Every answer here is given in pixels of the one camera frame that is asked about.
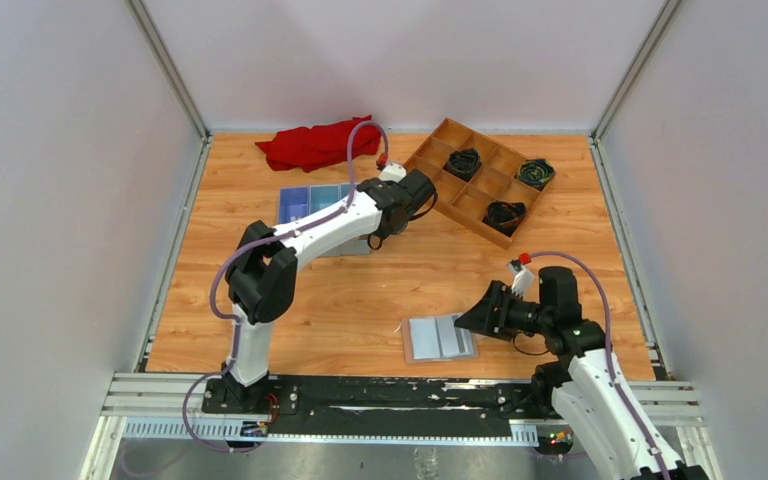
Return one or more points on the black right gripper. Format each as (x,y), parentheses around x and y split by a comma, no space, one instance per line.
(496,309)

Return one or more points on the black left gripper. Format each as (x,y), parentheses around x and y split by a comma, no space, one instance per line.
(420,196)

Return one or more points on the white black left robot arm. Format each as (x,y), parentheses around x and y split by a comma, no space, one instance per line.
(262,273)

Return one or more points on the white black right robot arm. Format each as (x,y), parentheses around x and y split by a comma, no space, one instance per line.
(584,385)

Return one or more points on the black rolled sock in tray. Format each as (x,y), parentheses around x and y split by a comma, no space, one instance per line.
(464,164)

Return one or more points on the brown wooden divided tray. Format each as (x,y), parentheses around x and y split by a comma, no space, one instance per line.
(466,202)

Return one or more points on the black red rolled sock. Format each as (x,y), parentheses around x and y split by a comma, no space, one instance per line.
(504,217)

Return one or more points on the blue three-compartment tray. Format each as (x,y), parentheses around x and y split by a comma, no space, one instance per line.
(309,199)

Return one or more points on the red cloth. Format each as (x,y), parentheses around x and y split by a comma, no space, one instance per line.
(309,148)

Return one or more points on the black yellow rolled sock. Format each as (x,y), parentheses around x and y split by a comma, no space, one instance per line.
(536,173)

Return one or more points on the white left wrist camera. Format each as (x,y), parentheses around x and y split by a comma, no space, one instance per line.
(389,171)

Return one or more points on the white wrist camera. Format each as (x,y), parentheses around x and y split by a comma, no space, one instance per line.
(389,171)
(523,277)

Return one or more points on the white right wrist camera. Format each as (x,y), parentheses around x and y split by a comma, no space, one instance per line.
(523,277)

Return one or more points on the aluminium frame rail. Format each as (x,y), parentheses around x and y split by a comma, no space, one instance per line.
(141,406)

